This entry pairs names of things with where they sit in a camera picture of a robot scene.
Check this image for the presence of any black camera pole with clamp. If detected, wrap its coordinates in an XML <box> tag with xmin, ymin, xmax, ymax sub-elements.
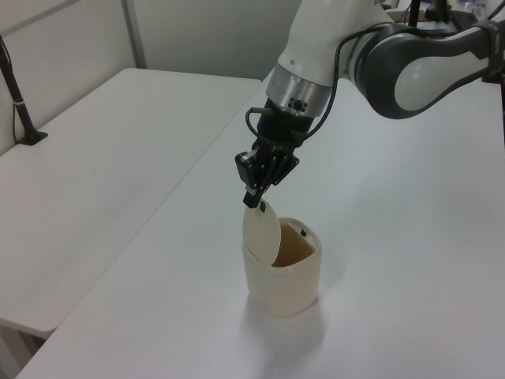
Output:
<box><xmin>0</xmin><ymin>33</ymin><xmax>49</xmax><ymax>146</ymax></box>

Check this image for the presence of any cream plastic trash bin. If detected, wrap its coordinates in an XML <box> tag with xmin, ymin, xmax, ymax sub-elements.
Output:
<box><xmin>241</xmin><ymin>200</ymin><xmax>323</xmax><ymax>319</ymax></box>

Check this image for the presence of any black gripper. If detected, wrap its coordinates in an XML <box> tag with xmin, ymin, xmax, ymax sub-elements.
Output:
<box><xmin>234</xmin><ymin>98</ymin><xmax>319</xmax><ymax>209</ymax></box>

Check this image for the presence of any thin black monitor stand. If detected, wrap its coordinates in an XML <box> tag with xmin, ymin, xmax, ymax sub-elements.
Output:
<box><xmin>406</xmin><ymin>0</ymin><xmax>421</xmax><ymax>28</ymax></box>

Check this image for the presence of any wide black monitor stand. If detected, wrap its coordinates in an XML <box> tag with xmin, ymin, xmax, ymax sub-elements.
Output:
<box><xmin>425</xmin><ymin>0</ymin><xmax>451</xmax><ymax>23</ymax></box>

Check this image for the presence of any grey aluminium partition post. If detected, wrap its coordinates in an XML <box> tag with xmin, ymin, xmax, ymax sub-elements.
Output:
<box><xmin>120</xmin><ymin>0</ymin><xmax>148</xmax><ymax>69</ymax></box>

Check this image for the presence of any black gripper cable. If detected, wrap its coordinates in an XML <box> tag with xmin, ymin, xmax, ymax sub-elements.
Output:
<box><xmin>245</xmin><ymin>22</ymin><xmax>395</xmax><ymax>148</ymax></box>

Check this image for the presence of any white side table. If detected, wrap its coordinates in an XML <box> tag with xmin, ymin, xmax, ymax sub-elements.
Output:
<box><xmin>0</xmin><ymin>67</ymin><xmax>264</xmax><ymax>379</ymax></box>

